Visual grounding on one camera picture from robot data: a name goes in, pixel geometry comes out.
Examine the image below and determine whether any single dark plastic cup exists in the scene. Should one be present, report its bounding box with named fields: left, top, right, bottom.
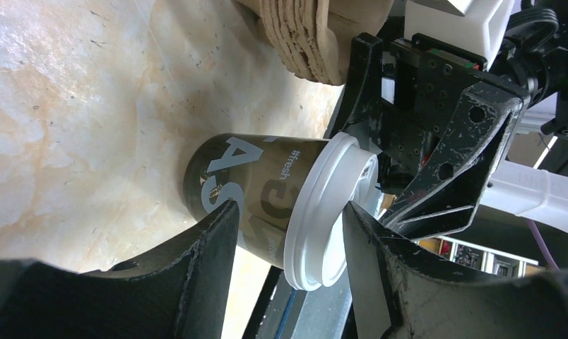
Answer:
left=183, top=133, right=328, bottom=268

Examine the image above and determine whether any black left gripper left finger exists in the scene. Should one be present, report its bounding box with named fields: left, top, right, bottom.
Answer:
left=0, top=201, right=239, bottom=338

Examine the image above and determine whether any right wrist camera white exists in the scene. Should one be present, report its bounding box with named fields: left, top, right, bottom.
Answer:
left=404, top=0, right=515, bottom=71

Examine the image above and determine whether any brown pulp cup carrier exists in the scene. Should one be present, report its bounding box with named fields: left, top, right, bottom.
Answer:
left=240, top=0, right=394, bottom=85

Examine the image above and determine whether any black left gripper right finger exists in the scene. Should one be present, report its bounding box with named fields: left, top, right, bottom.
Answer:
left=343, top=202, right=568, bottom=338

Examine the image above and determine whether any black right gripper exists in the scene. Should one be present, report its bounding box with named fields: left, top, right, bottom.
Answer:
left=324, top=32, right=528, bottom=239

